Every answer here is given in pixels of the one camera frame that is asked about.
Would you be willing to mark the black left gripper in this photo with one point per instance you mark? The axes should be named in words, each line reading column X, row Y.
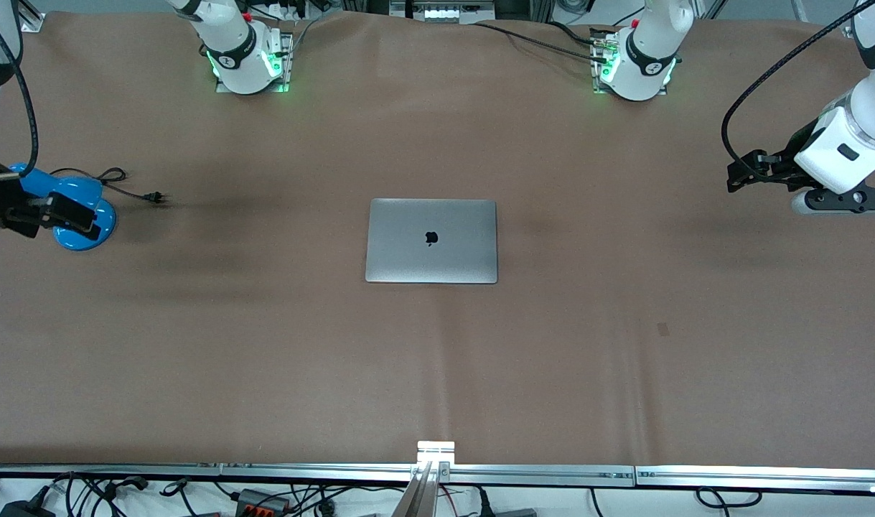
column 789, row 161

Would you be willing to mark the grey connector block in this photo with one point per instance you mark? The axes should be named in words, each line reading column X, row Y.
column 261, row 501

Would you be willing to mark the long aluminium table edge rail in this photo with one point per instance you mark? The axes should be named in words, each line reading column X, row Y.
column 537, row 474

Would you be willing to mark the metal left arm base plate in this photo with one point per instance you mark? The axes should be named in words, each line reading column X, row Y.
column 599, row 80

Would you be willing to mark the white power strip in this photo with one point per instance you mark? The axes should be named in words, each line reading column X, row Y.
column 444, row 11

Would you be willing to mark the blue desk lamp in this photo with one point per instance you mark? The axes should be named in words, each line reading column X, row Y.
column 78, row 187

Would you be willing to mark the short aluminium table edge rail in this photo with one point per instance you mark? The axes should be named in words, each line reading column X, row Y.
column 121, row 470

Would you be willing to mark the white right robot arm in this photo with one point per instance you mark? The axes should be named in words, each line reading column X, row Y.
column 229, row 43

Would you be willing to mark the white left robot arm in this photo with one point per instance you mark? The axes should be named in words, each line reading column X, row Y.
column 649, row 50

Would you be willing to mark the black floor plug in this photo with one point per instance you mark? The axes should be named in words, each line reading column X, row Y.
column 505, row 513

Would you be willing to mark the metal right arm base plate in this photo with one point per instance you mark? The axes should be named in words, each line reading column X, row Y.
column 286, row 54

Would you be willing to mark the black power adapter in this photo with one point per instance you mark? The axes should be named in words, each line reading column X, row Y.
column 24, row 508

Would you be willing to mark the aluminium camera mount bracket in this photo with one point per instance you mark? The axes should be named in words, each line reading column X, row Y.
column 435, row 454

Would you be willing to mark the silver laptop with apple logo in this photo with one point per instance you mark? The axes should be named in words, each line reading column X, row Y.
column 408, row 251

